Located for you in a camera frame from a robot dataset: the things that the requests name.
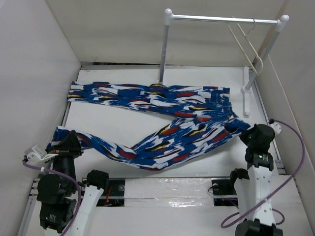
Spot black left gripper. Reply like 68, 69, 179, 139
43, 128, 84, 191

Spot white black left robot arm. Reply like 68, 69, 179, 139
37, 130, 110, 236

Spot beige wooden clothes hanger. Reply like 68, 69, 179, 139
227, 23, 263, 75

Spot blue white red patterned trousers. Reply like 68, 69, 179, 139
48, 81, 250, 171

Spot black base rail with tape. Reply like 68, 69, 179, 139
97, 177, 238, 207

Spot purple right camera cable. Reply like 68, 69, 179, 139
220, 119, 306, 229

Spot white metal clothes rack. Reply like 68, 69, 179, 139
158, 8, 289, 117

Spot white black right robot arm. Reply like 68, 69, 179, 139
227, 123, 283, 236

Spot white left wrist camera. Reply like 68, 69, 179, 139
25, 145, 58, 165

